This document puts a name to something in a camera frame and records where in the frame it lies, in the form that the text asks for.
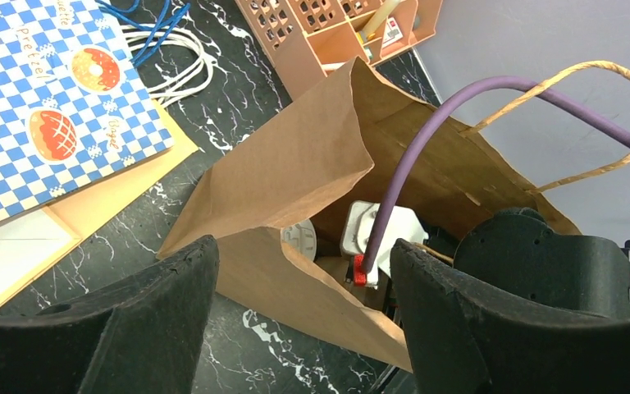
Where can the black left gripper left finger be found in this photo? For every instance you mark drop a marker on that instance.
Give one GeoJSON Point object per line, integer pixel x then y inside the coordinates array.
{"type": "Point", "coordinates": [142, 334]}

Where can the orange file organizer rack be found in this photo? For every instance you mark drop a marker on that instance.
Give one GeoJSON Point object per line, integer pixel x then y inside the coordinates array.
{"type": "Point", "coordinates": [306, 40]}

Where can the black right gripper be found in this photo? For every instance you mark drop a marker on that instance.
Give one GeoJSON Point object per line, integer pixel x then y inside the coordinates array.
{"type": "Point", "coordinates": [515, 250]}

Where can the brown paper bag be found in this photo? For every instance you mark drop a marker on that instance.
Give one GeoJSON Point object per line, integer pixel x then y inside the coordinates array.
{"type": "Point", "coordinates": [353, 136]}

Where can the checkered paper sheet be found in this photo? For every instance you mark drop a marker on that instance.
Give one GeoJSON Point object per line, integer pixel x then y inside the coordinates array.
{"type": "Point", "coordinates": [73, 109]}

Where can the white lid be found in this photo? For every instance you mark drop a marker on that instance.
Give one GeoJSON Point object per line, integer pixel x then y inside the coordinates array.
{"type": "Point", "coordinates": [302, 237]}

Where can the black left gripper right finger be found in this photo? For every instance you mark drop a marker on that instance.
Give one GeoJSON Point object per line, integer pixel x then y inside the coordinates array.
{"type": "Point", "coordinates": [466, 336]}

